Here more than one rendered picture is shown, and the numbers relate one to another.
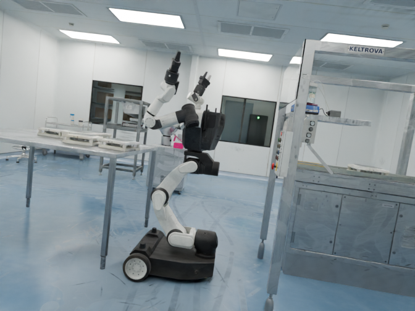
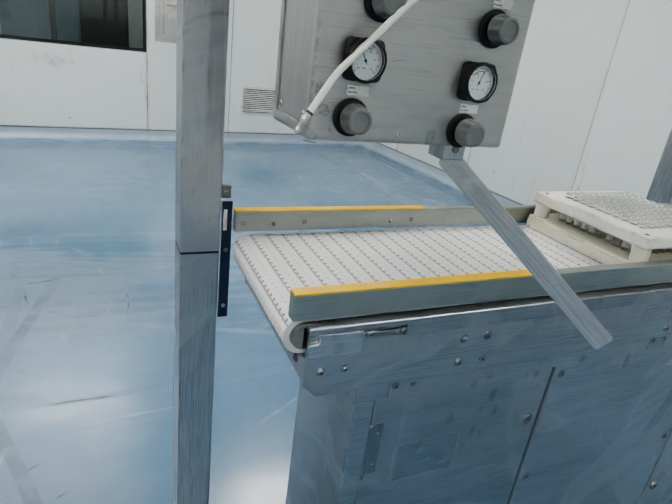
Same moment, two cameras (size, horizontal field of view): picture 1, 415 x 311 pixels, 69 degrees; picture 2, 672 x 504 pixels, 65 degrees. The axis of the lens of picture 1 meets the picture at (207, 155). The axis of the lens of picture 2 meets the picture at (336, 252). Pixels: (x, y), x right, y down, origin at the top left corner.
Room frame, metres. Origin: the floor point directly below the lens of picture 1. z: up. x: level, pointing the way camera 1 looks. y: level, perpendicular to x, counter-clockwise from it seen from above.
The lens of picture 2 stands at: (2.04, -0.40, 1.24)
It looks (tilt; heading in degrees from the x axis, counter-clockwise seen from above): 22 degrees down; 327
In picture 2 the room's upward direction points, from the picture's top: 8 degrees clockwise
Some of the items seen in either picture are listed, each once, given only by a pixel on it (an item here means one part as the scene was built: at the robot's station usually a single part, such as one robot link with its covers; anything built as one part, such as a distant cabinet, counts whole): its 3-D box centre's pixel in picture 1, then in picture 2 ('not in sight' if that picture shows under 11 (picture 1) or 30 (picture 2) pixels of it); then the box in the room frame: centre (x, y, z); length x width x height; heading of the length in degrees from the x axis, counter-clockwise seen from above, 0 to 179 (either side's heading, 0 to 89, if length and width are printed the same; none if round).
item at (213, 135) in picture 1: (202, 128); not in sight; (2.35, 0.07, 1.16); 0.34 x 0.30 x 0.36; 165
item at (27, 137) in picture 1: (65, 140); not in sight; (2.81, 1.34, 0.88); 1.50 x 1.10 x 0.04; 83
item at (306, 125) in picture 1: (301, 129); (403, 31); (2.48, -0.73, 1.25); 0.22 x 0.11 x 0.20; 83
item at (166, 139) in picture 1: (170, 135); not in sight; (5.26, 0.68, 0.95); 0.49 x 0.36 x 0.37; 88
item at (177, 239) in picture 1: (182, 236); not in sight; (2.35, 0.11, 0.28); 0.21 x 0.20 x 0.13; 86
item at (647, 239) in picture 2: (367, 168); (631, 216); (2.54, -1.35, 1.00); 0.25 x 0.24 x 0.02; 174
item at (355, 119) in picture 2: not in sight; (356, 112); (2.43, -0.65, 1.18); 0.03 x 0.02 x 0.04; 83
